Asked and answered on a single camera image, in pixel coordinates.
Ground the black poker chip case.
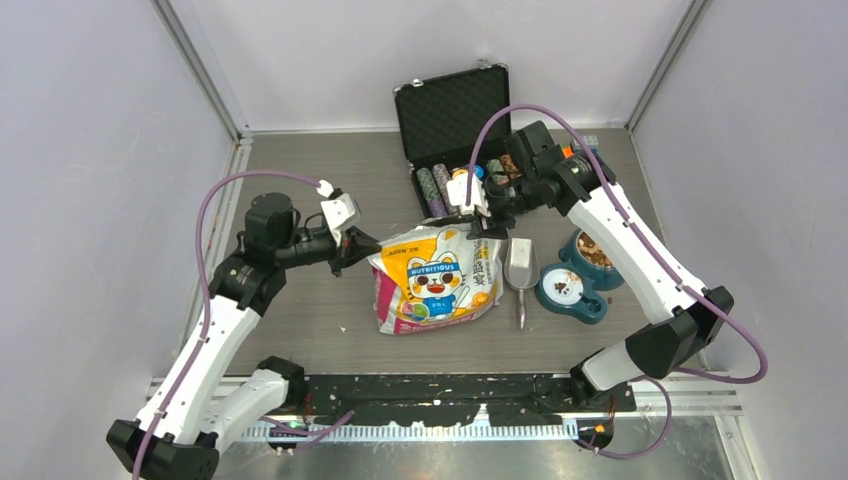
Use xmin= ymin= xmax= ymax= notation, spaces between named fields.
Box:
xmin=393 ymin=63 xmax=510 ymax=218

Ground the metal food scoop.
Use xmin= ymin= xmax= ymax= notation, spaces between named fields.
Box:
xmin=504 ymin=237 xmax=540 ymax=330

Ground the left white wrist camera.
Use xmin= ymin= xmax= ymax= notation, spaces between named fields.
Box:
xmin=316 ymin=180 xmax=361 ymax=247

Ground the pet food bag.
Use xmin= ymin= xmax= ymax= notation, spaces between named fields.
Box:
xmin=367 ymin=225 xmax=504 ymax=335

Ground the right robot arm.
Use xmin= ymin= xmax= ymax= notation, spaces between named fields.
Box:
xmin=449 ymin=122 xmax=734 ymax=411

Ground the teal double pet bowl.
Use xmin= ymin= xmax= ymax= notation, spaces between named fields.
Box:
xmin=534 ymin=230 xmax=624 ymax=325

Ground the toy brick assembly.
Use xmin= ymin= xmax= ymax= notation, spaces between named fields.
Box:
xmin=563 ymin=135 xmax=599 ymax=158

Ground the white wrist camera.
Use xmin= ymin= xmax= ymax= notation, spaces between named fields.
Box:
xmin=316 ymin=180 xmax=361 ymax=247
xmin=446 ymin=170 xmax=491 ymax=217

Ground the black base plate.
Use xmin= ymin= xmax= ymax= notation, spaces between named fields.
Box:
xmin=282 ymin=373 xmax=636 ymax=427

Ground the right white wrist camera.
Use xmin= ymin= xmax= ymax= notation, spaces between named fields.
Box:
xmin=446 ymin=170 xmax=491 ymax=217

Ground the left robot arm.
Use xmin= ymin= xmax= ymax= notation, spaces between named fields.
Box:
xmin=106 ymin=189 xmax=381 ymax=479

